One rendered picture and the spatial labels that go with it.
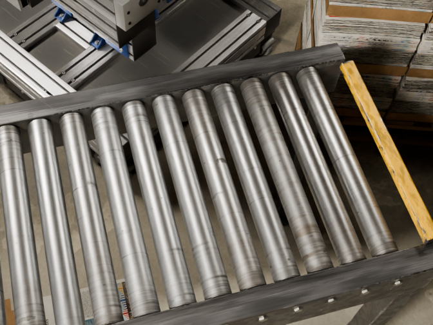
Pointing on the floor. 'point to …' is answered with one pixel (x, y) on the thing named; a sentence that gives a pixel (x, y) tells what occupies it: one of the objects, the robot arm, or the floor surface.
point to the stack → (341, 22)
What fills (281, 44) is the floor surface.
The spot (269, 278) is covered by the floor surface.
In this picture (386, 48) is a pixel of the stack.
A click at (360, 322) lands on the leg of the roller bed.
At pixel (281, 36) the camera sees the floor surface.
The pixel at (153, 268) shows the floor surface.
